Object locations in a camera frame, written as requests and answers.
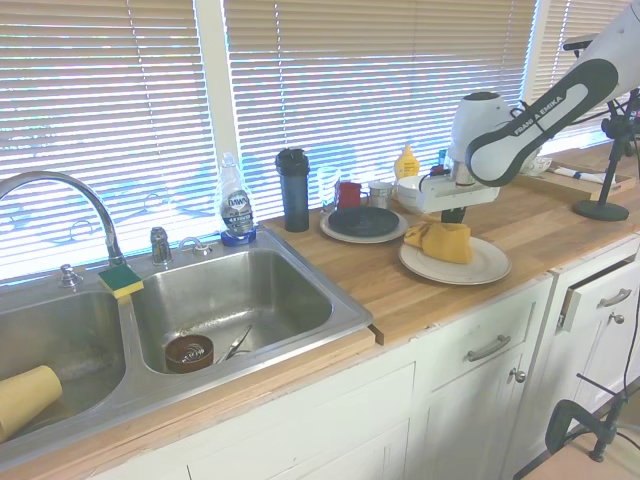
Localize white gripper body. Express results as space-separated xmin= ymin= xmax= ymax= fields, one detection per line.
xmin=418 ymin=175 xmax=501 ymax=214

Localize yellow terry cloth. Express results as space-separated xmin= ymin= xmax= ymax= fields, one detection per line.
xmin=403 ymin=222 xmax=474 ymax=265

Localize white plate with gold rim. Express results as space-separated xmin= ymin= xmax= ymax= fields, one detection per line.
xmin=398 ymin=234 xmax=513 ymax=285

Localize dark plate with cream rim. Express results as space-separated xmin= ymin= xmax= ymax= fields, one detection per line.
xmin=319 ymin=205 xmax=410 ymax=245

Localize white ceramic bowl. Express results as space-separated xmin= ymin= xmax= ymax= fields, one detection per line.
xmin=396 ymin=175 xmax=426 ymax=214

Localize yellow mustard bottle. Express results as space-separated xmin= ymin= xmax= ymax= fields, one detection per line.
xmin=394 ymin=143 xmax=420 ymax=181

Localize white printed mug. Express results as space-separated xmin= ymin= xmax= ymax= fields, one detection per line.
xmin=368 ymin=180 xmax=396 ymax=210

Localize white patterned bowl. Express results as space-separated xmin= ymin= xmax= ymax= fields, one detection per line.
xmin=522 ymin=155 xmax=554 ymax=176

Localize red mug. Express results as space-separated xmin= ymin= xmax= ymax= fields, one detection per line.
xmin=333 ymin=180 xmax=370 ymax=209

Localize wooden tray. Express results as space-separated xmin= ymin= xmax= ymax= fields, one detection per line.
xmin=514 ymin=158 xmax=640 ymax=202

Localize clear drinking glass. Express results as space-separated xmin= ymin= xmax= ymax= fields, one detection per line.
xmin=316 ymin=166 xmax=342 ymax=214

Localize white rolled cloth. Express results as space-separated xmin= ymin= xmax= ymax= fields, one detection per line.
xmin=553 ymin=166 xmax=607 ymax=182

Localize white window blind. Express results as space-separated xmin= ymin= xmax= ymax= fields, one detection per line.
xmin=542 ymin=0 xmax=640 ymax=146
xmin=222 ymin=0 xmax=539 ymax=224
xmin=0 ymin=0 xmax=211 ymax=281

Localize white open drawer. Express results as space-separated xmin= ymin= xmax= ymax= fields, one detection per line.
xmin=556 ymin=256 xmax=640 ymax=334

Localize black shaker bottle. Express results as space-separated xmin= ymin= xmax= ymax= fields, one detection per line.
xmin=274 ymin=147 xmax=311 ymax=233

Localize clear dish soap bottle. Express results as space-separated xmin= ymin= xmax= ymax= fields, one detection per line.
xmin=218 ymin=152 xmax=261 ymax=247

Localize stainless steel double sink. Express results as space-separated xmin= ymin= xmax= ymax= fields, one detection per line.
xmin=0 ymin=227 xmax=375 ymax=466

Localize white kitchen cabinet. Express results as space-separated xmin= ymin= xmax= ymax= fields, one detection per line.
xmin=89 ymin=229 xmax=640 ymax=480

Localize black clamp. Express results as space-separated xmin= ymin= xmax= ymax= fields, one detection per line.
xmin=543 ymin=372 xmax=634 ymax=464

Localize metal tongs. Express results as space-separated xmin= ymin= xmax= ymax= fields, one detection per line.
xmin=215 ymin=324 xmax=254 ymax=364

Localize metal whisk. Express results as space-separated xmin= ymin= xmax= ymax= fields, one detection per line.
xmin=179 ymin=342 xmax=207 ymax=364

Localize brown bowl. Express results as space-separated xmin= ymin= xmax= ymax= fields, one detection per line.
xmin=164 ymin=334 xmax=216 ymax=375

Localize green and yellow sponge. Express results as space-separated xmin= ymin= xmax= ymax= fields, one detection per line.
xmin=97 ymin=264 xmax=145 ymax=301

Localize chrome curved faucet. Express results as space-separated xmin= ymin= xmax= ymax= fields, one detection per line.
xmin=0 ymin=170 xmax=127 ymax=267

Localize chrome sink knob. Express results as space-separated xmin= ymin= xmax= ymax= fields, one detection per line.
xmin=56 ymin=263 xmax=81 ymax=290

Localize yellow plastic cup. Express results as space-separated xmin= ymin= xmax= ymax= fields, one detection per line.
xmin=0 ymin=364 xmax=64 ymax=444

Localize metal drawer handle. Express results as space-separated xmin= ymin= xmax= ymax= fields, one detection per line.
xmin=467 ymin=334 xmax=511 ymax=362
xmin=597 ymin=288 xmax=632 ymax=309

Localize black camera stand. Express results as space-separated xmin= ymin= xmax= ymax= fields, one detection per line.
xmin=572 ymin=87 xmax=640 ymax=222

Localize grey stereo camera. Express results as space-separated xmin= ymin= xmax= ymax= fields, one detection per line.
xmin=563 ymin=32 xmax=599 ymax=51

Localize black cable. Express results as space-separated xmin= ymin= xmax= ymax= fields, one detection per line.
xmin=621 ymin=314 xmax=640 ymax=401

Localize chrome sink sprayer ring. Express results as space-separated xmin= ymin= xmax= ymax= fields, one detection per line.
xmin=178 ymin=236 xmax=212 ymax=258

